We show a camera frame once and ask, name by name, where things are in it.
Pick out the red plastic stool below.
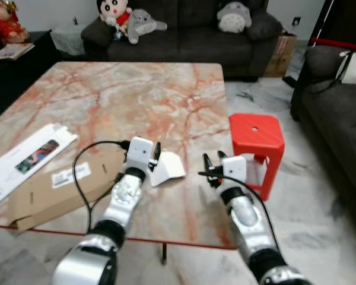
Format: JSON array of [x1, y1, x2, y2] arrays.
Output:
[[228, 113, 285, 202]]

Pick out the dark grey fabric sofa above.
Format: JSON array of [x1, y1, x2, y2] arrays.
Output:
[[81, 0, 284, 79], [290, 45, 356, 233]]

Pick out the flat brown cardboard box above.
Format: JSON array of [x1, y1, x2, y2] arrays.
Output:
[[8, 145, 131, 232]]

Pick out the brown cardboard carton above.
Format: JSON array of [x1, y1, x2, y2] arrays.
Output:
[[264, 33, 298, 78]]

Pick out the grey plush with tail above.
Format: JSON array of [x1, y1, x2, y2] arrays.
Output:
[[126, 9, 168, 45]]

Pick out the long white printed box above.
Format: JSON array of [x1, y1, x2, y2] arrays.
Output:
[[0, 123, 79, 212]]

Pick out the round grey white plush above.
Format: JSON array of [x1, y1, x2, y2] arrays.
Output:
[[217, 1, 253, 34]]

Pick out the white lace cloth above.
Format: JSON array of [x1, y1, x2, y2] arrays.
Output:
[[50, 25, 87, 57]]

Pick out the black haired red doll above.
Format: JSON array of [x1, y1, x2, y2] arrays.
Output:
[[97, 0, 133, 40]]

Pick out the red bar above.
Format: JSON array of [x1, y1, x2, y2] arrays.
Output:
[[310, 37, 356, 52]]

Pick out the colourful magazine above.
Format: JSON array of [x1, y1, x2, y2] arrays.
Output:
[[0, 43, 35, 62]]

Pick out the red dressed figurine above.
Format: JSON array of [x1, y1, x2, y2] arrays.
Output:
[[0, 0, 30, 44]]

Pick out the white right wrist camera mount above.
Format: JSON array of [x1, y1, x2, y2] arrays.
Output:
[[221, 156, 248, 184]]

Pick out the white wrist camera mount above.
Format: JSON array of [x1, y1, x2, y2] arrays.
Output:
[[221, 156, 248, 184], [126, 137, 154, 173]]

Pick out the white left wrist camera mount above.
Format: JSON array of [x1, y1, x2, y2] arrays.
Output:
[[126, 137, 154, 173]]

